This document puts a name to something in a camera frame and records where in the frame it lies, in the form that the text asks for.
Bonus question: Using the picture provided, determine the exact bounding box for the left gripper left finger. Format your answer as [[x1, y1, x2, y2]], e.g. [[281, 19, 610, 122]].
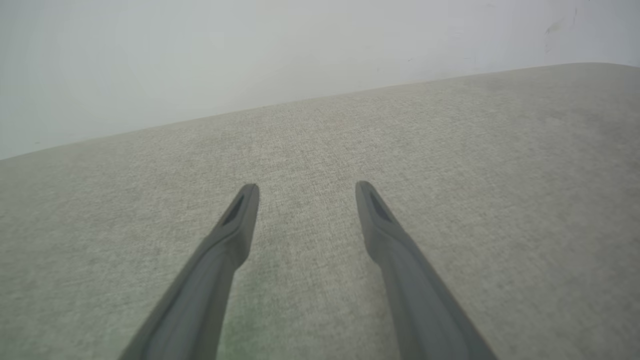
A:
[[118, 183, 261, 360]]

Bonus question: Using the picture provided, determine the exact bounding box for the grey fabric sofa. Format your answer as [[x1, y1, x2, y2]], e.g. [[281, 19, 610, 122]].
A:
[[0, 62, 640, 360]]

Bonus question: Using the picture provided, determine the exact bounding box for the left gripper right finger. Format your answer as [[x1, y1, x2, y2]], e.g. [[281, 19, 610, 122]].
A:
[[355, 180, 499, 360]]

